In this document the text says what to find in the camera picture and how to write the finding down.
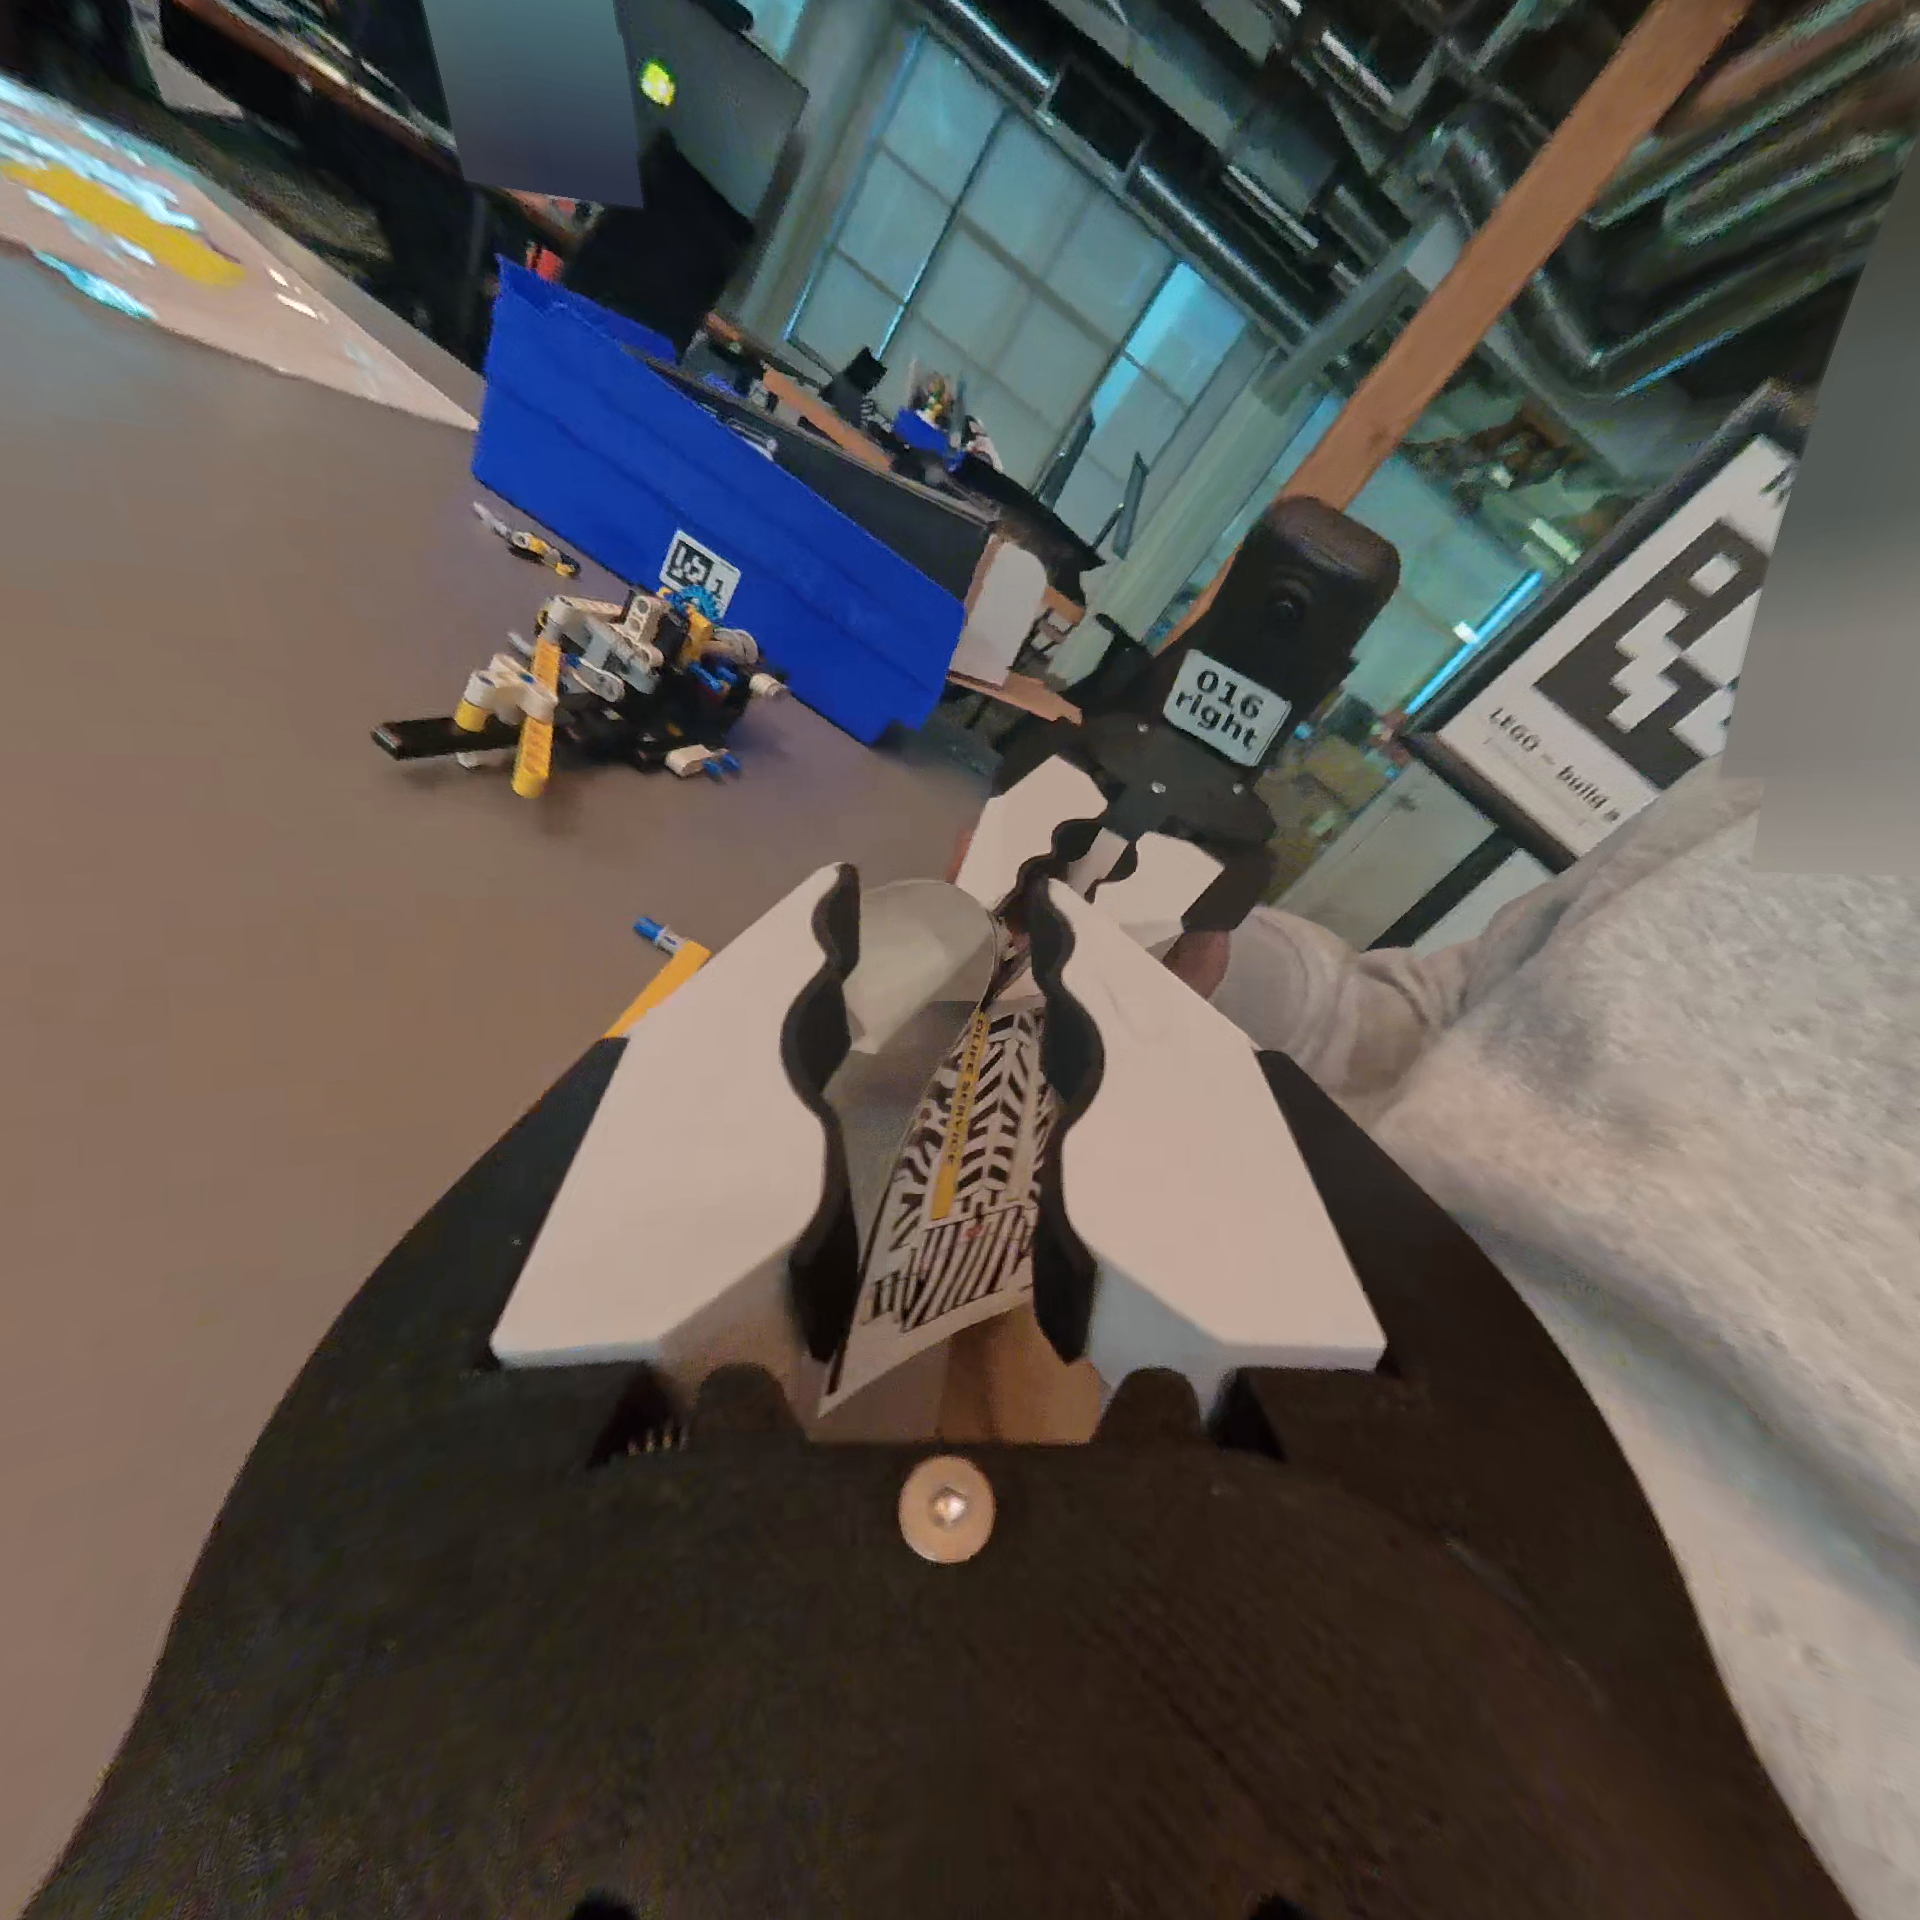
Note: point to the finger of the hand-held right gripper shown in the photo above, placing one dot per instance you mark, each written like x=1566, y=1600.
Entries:
x=1156, y=886
x=1020, y=819

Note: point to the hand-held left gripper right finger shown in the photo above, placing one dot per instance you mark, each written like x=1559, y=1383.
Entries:
x=1215, y=1184

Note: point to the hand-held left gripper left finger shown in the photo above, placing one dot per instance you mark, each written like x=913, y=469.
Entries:
x=661, y=1184

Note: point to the zebra striped sticker sheet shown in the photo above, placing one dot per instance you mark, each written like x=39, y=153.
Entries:
x=961, y=1171

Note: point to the yellow lego beam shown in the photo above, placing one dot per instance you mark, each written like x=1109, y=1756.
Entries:
x=668, y=990

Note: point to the blue lego pin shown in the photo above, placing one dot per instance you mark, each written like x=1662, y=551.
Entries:
x=654, y=932

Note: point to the partly built lego model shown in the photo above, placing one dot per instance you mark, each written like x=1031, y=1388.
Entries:
x=617, y=692

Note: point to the scattered small lego pieces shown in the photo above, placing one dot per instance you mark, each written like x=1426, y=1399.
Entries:
x=525, y=543

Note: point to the person's right hand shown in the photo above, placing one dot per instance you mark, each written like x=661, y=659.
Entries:
x=1205, y=963

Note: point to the white printed sign board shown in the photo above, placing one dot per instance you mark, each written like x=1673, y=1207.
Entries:
x=1635, y=661

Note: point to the person's grey sweatshirt torso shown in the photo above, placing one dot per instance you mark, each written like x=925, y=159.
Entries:
x=1682, y=1276

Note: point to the blue plastic bin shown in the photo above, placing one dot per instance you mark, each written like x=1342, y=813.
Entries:
x=676, y=464

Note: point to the black monitor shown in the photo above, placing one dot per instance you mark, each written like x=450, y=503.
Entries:
x=721, y=105

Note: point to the paper sheet with yellow mark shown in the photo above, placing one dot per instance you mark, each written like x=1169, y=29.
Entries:
x=182, y=255

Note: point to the wooden post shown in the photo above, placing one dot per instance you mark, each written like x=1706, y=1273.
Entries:
x=1500, y=255

